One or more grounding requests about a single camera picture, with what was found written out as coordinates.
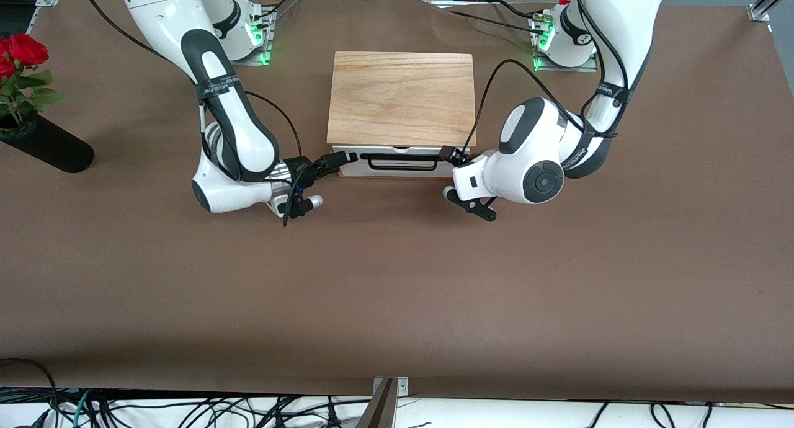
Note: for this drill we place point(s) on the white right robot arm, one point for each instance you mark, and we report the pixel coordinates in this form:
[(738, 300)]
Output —
[(223, 195)]

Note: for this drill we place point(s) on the red rose bouquet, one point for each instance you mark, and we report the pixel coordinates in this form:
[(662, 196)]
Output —
[(25, 49)]

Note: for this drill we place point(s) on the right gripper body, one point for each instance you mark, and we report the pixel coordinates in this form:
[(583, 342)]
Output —
[(302, 167)]

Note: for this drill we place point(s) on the aluminium profile bar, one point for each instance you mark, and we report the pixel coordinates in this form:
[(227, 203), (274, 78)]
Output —
[(378, 409)]

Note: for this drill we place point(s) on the brown table cover sheet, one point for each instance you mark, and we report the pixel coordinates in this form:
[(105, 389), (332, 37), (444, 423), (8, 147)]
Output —
[(397, 279)]

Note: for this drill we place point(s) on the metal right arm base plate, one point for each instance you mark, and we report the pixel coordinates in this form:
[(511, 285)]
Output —
[(263, 59)]

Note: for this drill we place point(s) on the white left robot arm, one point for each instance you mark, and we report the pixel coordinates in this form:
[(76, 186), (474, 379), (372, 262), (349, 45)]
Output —
[(620, 18)]

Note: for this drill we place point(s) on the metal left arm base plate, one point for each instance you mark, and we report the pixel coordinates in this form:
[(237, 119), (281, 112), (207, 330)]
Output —
[(567, 69)]

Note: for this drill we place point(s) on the wooden drawer cabinet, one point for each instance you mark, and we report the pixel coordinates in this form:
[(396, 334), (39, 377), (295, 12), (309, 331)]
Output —
[(402, 99)]

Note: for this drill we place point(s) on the metal table edge bracket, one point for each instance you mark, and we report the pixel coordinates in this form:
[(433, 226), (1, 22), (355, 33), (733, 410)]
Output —
[(402, 386)]

